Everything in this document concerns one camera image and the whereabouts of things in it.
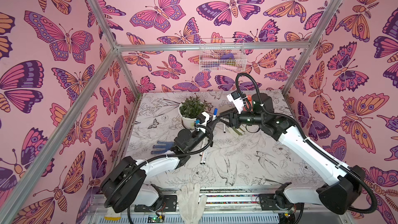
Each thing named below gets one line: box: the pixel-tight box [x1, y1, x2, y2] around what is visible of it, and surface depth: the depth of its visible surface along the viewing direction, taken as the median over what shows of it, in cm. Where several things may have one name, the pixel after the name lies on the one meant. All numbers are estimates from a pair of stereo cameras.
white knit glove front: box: [176, 182, 208, 224], surface depth 76 cm
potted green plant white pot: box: [178, 94, 206, 131], surface depth 92 cm
